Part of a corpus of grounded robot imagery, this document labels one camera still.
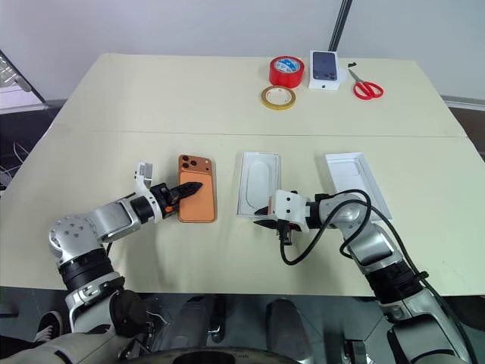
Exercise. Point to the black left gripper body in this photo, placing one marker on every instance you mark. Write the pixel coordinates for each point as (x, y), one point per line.
(164, 197)

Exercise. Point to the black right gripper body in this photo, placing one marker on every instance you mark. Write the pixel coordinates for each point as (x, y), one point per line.
(270, 217)

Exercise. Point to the orange smartphone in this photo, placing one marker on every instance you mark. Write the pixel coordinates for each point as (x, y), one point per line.
(198, 204)

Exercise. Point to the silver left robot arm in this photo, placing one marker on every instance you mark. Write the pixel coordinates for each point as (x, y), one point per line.
(110, 220)

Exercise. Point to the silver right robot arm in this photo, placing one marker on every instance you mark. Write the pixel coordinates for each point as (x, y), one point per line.
(375, 242)

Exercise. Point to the white phone box base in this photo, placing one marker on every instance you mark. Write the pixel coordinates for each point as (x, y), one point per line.
(257, 178)

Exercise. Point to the white phone box lid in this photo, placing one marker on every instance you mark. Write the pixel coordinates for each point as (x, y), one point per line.
(350, 170)

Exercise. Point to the phone box with blue print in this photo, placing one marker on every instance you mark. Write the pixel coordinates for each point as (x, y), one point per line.
(324, 68)

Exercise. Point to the yellow tape roll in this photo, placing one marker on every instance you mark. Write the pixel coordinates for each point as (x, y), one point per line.
(265, 101)

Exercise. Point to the red tape roll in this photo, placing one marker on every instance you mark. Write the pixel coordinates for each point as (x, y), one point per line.
(286, 76)

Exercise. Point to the black round rim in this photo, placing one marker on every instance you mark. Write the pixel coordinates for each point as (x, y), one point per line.
(227, 356)

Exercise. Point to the small black screw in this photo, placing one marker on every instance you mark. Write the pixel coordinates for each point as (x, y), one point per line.
(351, 64)

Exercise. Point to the black and white sneaker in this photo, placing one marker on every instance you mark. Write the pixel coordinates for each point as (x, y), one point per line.
(49, 326)

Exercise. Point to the black metal pole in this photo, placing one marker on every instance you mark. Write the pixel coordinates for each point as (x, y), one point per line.
(339, 24)

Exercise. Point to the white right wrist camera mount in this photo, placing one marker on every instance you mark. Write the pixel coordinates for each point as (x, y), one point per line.
(288, 208)

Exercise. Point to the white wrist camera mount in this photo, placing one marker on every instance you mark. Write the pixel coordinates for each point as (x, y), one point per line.
(145, 172)
(288, 208)

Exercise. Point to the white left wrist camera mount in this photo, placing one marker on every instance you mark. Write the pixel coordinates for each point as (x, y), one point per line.
(145, 172)

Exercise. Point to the metal shelf frame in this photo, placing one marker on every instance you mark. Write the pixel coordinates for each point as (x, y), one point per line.
(17, 81)

